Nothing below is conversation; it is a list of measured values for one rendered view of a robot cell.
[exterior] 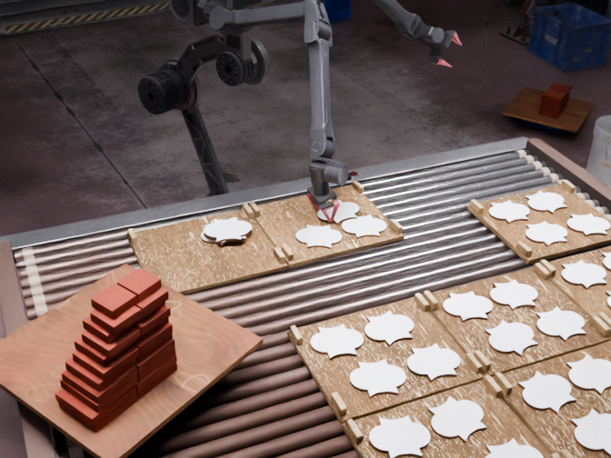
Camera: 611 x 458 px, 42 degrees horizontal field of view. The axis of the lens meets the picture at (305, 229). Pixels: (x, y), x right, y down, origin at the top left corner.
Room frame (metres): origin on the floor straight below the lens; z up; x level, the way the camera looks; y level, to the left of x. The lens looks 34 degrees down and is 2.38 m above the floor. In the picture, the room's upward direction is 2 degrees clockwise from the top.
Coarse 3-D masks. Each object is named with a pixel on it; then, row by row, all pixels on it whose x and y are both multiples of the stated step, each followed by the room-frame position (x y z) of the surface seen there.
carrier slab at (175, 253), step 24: (216, 216) 2.19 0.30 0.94; (240, 216) 2.19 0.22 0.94; (144, 240) 2.04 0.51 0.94; (168, 240) 2.04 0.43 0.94; (192, 240) 2.05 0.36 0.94; (264, 240) 2.06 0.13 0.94; (144, 264) 1.91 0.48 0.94; (168, 264) 1.91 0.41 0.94; (192, 264) 1.92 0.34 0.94; (216, 264) 1.92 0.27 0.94; (240, 264) 1.93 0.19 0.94; (264, 264) 1.93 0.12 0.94; (192, 288) 1.80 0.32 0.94
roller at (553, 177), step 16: (544, 176) 2.57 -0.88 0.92; (560, 176) 2.58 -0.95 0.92; (480, 192) 2.44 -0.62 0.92; (496, 192) 2.46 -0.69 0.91; (400, 208) 2.31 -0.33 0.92; (416, 208) 2.32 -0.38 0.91; (432, 208) 2.34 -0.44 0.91; (32, 288) 1.79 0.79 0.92; (48, 288) 1.80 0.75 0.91; (64, 288) 1.82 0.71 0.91
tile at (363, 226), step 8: (368, 216) 2.21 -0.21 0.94; (344, 224) 2.16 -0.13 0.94; (352, 224) 2.16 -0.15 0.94; (360, 224) 2.16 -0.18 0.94; (368, 224) 2.16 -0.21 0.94; (376, 224) 2.16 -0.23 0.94; (384, 224) 2.17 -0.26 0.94; (352, 232) 2.12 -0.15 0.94; (360, 232) 2.12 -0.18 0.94; (368, 232) 2.12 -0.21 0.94; (376, 232) 2.12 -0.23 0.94
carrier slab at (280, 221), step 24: (336, 192) 2.38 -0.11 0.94; (264, 216) 2.20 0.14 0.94; (288, 216) 2.21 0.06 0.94; (312, 216) 2.21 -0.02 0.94; (360, 216) 2.22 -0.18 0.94; (384, 216) 2.23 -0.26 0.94; (288, 240) 2.07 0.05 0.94; (360, 240) 2.08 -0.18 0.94; (384, 240) 2.09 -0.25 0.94; (288, 264) 1.95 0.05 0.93
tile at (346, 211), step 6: (342, 204) 2.27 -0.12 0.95; (348, 204) 2.27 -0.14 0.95; (354, 204) 2.27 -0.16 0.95; (330, 210) 2.24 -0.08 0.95; (342, 210) 2.24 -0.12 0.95; (348, 210) 2.23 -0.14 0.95; (354, 210) 2.23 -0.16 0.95; (318, 216) 2.20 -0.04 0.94; (324, 216) 2.20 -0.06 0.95; (330, 216) 2.20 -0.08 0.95; (336, 216) 2.20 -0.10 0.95; (342, 216) 2.20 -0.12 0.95; (348, 216) 2.19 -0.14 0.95; (354, 216) 2.19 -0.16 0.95; (336, 222) 2.16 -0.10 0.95
